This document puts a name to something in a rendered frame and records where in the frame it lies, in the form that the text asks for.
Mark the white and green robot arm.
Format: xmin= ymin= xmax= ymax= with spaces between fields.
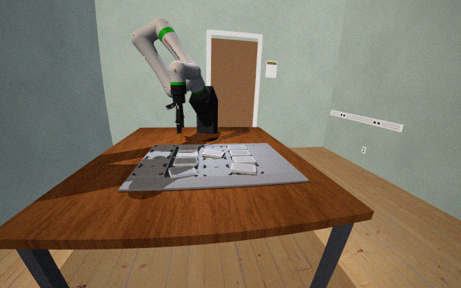
xmin=131 ymin=17 xmax=209 ymax=101

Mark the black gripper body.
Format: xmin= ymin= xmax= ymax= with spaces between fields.
xmin=173 ymin=95 xmax=185 ymax=106

